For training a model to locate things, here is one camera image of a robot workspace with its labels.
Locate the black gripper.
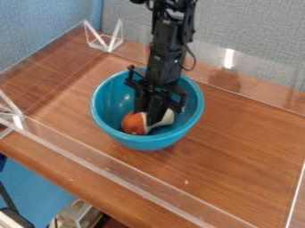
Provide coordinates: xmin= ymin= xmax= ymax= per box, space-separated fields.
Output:
xmin=126 ymin=49 xmax=187 ymax=125

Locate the toy mushroom brown cap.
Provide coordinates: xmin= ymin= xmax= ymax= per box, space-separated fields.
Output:
xmin=121 ymin=108 xmax=177 ymax=135

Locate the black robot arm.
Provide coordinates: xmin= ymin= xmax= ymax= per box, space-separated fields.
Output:
xmin=126 ymin=0 xmax=198 ymax=126

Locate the blue plastic bowl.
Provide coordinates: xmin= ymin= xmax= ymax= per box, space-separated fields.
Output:
xmin=91 ymin=70 xmax=205 ymax=151

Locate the clear acrylic back barrier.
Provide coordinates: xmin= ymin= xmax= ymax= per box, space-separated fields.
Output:
xmin=99 ymin=30 xmax=305 ymax=117

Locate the clear acrylic barrier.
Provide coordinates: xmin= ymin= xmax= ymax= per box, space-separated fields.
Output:
xmin=99 ymin=30 xmax=305 ymax=117
xmin=0 ymin=111 xmax=260 ymax=228

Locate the clear acrylic front barrier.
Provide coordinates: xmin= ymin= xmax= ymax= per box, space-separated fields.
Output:
xmin=0 ymin=111 xmax=260 ymax=228

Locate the white object under table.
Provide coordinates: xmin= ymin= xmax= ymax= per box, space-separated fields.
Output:
xmin=48 ymin=199 xmax=103 ymax=228

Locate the black stand leg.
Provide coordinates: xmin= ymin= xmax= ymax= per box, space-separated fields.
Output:
xmin=0 ymin=182 xmax=35 ymax=228

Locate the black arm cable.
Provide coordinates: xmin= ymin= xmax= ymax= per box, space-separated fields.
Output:
xmin=179 ymin=44 xmax=198 ymax=72

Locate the clear acrylic corner bracket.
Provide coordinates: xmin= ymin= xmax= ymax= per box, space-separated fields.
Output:
xmin=83 ymin=20 xmax=125 ymax=53

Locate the clear acrylic left bracket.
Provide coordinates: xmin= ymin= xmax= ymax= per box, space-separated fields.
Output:
xmin=0 ymin=89 xmax=24 ymax=140

